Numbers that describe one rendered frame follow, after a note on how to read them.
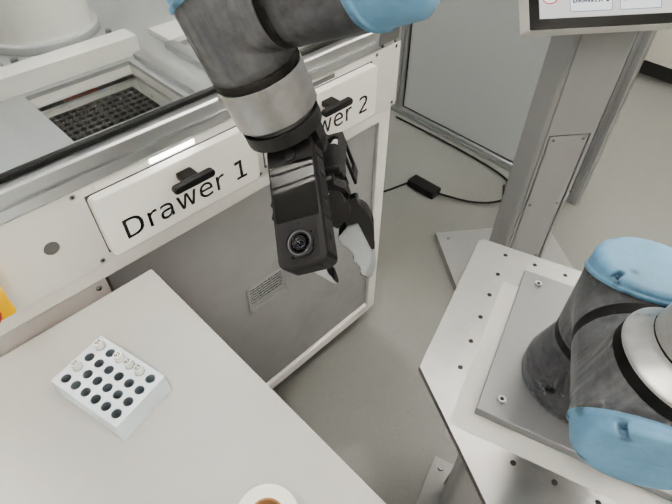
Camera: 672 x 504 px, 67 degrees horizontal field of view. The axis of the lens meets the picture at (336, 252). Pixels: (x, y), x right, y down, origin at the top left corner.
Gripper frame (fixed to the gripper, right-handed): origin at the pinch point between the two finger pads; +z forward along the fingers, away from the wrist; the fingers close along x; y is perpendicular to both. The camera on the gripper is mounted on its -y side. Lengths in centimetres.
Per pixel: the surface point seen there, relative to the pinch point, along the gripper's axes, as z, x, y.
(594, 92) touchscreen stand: 42, -49, 86
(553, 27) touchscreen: 15, -37, 72
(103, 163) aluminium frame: -11.2, 33.9, 19.3
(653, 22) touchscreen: 22, -57, 76
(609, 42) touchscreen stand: 30, -52, 86
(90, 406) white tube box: 5.2, 35.6, -9.4
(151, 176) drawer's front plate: -5.8, 30.4, 21.7
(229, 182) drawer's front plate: 5.0, 25.1, 31.2
